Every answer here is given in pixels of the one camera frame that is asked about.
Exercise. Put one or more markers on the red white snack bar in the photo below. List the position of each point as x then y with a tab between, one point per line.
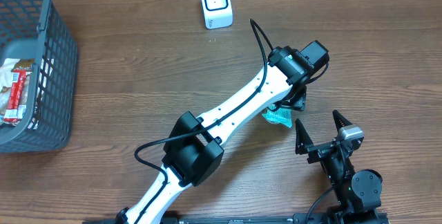
18	95

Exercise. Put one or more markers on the teal snack packet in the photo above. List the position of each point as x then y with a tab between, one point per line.
281	116

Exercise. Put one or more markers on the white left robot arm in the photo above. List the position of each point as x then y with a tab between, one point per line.
195	147

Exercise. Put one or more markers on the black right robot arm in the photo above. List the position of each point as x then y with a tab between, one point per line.
353	196

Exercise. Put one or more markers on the brown snack bag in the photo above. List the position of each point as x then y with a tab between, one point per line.
8	65

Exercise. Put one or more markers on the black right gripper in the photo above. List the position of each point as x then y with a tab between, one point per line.
327	147

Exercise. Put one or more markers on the grey plastic basket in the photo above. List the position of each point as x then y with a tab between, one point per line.
34	30

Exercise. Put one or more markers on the white barcode scanner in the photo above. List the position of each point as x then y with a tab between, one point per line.
217	13

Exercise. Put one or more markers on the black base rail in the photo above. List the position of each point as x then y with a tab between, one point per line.
241	220

